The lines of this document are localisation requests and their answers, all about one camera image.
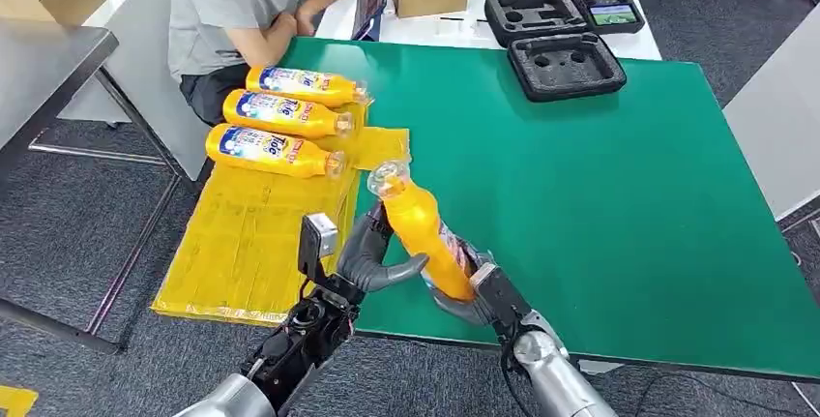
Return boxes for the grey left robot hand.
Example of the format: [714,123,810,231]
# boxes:
[336,200,429,293]

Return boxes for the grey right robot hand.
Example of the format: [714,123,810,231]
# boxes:
[430,231,494,329]

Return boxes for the orange detergent bottle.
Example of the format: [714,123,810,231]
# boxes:
[204,123,348,180]
[246,65,371,109]
[221,88,356,140]
[366,161,479,303]

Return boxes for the yellow sheet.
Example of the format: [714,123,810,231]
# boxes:
[151,101,411,328]

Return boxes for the green table mat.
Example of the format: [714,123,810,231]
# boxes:
[279,37,820,382]

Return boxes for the dark tablet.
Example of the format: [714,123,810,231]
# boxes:
[350,0,391,43]

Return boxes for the black foam-lined case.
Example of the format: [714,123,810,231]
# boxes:
[483,0,628,104]

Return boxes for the person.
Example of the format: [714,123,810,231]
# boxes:
[167,0,355,127]

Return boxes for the white table with side panel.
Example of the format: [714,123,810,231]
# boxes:
[0,0,213,181]

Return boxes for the dark grey table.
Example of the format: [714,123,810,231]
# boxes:
[0,16,193,358]

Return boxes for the pale grey table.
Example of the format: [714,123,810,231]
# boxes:
[722,3,820,223]

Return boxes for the yellow floor marker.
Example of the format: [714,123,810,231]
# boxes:
[0,385,40,417]

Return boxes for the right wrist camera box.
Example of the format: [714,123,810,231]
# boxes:
[469,262,533,339]

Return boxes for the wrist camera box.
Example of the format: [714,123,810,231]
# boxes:
[469,262,533,339]
[297,212,338,282]

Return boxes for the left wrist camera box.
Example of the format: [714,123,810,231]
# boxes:
[297,212,338,282]

